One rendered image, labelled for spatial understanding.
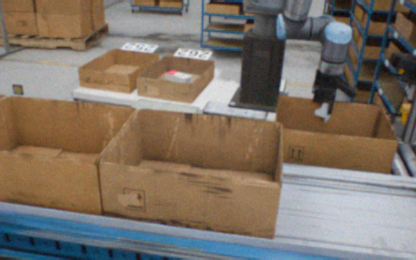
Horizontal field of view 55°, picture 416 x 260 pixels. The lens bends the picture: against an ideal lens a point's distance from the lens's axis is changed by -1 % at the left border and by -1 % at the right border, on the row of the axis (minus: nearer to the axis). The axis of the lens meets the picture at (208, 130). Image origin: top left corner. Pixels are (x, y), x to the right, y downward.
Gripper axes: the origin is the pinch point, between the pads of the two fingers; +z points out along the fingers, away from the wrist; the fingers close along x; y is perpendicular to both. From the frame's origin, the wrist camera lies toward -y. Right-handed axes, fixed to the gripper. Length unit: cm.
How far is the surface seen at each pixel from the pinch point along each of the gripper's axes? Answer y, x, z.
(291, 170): 16, 48, -10
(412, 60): -29.1, -11.0, -22.4
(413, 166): -31.6, 14.6, 8.3
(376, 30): -61, -198, 27
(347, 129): -8.6, 1.0, 3.6
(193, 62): 65, -60, 8
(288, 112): 15.2, 0.0, -1.0
